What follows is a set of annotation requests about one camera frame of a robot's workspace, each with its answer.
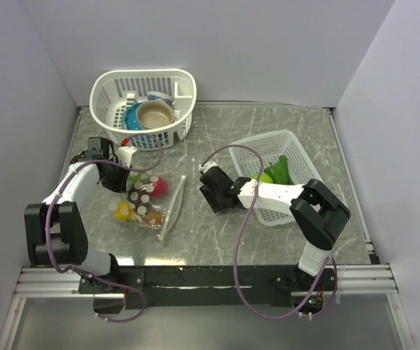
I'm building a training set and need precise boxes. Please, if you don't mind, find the dark purple fake plum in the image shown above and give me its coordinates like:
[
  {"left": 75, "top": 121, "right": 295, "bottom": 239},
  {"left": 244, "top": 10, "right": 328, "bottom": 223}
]
[{"left": 127, "top": 186, "right": 151, "bottom": 215}]

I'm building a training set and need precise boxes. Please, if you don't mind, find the green fake apple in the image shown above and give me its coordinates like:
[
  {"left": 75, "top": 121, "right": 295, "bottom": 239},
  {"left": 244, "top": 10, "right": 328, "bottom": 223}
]
[{"left": 251, "top": 172, "right": 274, "bottom": 184}]

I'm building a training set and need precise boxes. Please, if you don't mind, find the clear polka dot zip bag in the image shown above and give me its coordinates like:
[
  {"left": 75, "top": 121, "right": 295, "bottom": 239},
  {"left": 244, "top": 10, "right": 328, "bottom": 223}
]
[{"left": 109, "top": 171, "right": 187, "bottom": 241}]

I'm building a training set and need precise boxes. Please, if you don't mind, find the green fake bell pepper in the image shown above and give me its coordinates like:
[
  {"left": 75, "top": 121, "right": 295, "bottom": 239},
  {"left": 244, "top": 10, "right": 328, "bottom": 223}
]
[{"left": 264, "top": 155, "right": 294, "bottom": 185}]

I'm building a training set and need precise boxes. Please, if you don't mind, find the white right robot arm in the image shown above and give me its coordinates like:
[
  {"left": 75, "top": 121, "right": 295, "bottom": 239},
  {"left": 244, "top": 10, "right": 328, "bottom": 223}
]
[{"left": 200, "top": 163, "right": 351, "bottom": 291}]

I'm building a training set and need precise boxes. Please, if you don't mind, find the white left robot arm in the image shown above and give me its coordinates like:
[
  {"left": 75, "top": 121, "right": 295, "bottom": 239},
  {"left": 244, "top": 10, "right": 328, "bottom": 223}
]
[{"left": 24, "top": 136, "right": 129, "bottom": 293}]

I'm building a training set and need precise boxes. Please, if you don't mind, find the light green fake lime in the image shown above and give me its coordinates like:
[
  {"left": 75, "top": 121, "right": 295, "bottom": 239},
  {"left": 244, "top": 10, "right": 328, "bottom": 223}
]
[{"left": 127, "top": 171, "right": 150, "bottom": 186}]

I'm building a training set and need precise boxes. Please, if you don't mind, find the yellow fake fruit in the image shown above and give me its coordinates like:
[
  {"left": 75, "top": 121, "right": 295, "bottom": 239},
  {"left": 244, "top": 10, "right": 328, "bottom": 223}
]
[{"left": 109, "top": 201, "right": 132, "bottom": 221}]

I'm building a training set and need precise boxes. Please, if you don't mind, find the red fake fruit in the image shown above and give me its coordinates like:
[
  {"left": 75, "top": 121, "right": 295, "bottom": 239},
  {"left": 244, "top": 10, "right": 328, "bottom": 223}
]
[{"left": 149, "top": 176, "right": 169, "bottom": 198}]

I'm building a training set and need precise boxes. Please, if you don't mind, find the brown fake kiwi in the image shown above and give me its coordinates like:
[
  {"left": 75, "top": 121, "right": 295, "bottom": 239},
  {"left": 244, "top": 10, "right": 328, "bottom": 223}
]
[{"left": 145, "top": 210, "right": 166, "bottom": 229}]

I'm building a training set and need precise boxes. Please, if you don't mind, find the white rectangular mesh basket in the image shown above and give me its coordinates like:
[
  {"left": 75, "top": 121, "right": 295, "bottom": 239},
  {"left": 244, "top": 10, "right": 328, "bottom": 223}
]
[{"left": 228, "top": 128, "right": 317, "bottom": 227}]

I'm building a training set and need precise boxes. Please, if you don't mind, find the teal plate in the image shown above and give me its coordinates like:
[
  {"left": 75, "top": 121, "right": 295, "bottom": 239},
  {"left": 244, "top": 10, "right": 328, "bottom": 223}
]
[{"left": 122, "top": 102, "right": 151, "bottom": 131}]

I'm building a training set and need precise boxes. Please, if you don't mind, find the beige bowl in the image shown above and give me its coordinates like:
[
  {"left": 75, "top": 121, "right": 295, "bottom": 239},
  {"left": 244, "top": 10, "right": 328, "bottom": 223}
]
[{"left": 136, "top": 101, "right": 174, "bottom": 129}]

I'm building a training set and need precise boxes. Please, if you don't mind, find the white oval dish rack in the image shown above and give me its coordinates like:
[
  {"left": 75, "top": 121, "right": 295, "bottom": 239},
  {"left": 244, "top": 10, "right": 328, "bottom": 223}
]
[{"left": 89, "top": 69, "right": 197, "bottom": 151}]

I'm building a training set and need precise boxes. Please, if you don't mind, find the blue white patterned cup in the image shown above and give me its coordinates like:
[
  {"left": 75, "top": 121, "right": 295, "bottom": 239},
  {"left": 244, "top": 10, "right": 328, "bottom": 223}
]
[{"left": 147, "top": 90, "right": 174, "bottom": 106}]

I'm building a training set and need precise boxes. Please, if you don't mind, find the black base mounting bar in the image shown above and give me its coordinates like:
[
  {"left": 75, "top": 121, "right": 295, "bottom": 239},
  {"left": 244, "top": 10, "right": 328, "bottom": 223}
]
[{"left": 78, "top": 265, "right": 338, "bottom": 316}]

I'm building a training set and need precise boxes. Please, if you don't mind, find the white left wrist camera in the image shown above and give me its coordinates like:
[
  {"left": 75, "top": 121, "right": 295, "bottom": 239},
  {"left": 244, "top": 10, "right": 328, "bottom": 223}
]
[{"left": 115, "top": 138, "right": 139, "bottom": 168}]

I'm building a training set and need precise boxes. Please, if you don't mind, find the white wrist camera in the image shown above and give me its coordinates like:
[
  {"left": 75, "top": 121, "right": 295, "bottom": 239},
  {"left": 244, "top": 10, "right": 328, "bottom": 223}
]
[
  {"left": 198, "top": 160, "right": 218, "bottom": 175},
  {"left": 115, "top": 138, "right": 139, "bottom": 168}
]

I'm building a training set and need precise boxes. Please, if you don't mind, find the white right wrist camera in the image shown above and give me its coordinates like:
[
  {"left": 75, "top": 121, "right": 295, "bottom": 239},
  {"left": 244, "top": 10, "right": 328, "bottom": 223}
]
[{"left": 198, "top": 160, "right": 218, "bottom": 175}]

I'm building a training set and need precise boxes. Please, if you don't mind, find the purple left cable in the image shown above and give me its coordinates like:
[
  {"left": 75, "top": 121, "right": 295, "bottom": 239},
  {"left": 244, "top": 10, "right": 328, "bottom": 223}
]
[{"left": 44, "top": 133, "right": 164, "bottom": 323}]

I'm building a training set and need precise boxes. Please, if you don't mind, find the aluminium frame rail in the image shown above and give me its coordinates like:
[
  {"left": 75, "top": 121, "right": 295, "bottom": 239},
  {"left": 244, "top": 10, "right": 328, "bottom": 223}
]
[{"left": 0, "top": 265, "right": 416, "bottom": 349}]

